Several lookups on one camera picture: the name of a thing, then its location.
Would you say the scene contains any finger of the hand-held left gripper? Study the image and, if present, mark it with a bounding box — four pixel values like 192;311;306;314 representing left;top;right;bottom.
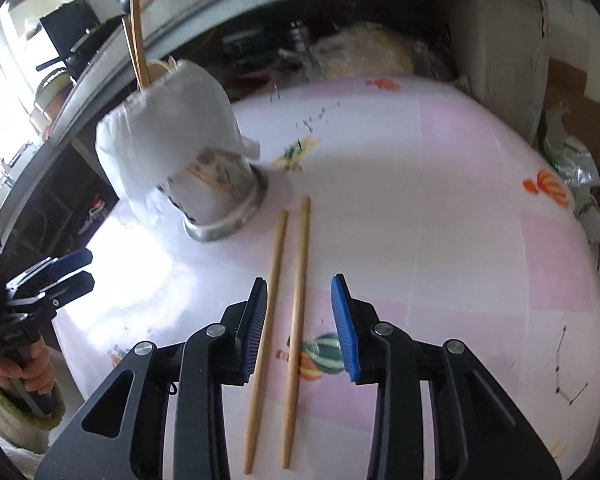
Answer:
10;249;94;293
7;271;96;318

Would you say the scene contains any clear bag of yellow goods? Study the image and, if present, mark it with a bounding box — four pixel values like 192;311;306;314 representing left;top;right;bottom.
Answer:
312;25;416;78

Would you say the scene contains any stainless steel utensil holder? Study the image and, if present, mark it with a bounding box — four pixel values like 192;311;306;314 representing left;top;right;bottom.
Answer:
157;147;269;243

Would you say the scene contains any black pan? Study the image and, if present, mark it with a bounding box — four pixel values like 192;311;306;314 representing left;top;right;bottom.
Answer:
35;0;103;73

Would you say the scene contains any white plastic bag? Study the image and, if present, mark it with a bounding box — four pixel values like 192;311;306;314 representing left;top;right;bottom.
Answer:
96;59;262;231

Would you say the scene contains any wooden chopstick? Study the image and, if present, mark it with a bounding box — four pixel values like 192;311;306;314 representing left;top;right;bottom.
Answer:
244;210;289;475
121;16;145;92
281;196;312;470
131;0;151;88

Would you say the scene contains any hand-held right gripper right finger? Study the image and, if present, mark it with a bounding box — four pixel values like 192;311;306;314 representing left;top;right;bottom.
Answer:
330;274;563;480

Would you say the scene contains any translucent plastic bag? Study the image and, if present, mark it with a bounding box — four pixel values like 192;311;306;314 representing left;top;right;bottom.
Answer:
537;105;600;293

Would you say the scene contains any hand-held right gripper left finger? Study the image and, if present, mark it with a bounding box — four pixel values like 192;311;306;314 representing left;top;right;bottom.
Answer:
35;277;269;480

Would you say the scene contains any concrete pillar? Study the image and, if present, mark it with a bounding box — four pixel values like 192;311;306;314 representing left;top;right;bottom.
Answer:
460;0;551;136

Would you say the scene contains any person's left hand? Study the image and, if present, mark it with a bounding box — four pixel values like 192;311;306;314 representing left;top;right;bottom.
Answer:
0;342;56;396

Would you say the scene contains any cluttered storage shelf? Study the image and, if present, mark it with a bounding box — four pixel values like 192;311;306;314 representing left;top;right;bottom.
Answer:
0;0;146;271

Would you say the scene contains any person's left forearm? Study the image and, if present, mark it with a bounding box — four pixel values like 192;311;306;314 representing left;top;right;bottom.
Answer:
0;355;66;453

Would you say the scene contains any cardboard box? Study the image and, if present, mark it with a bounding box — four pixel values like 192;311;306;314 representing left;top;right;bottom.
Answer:
545;57;600;171

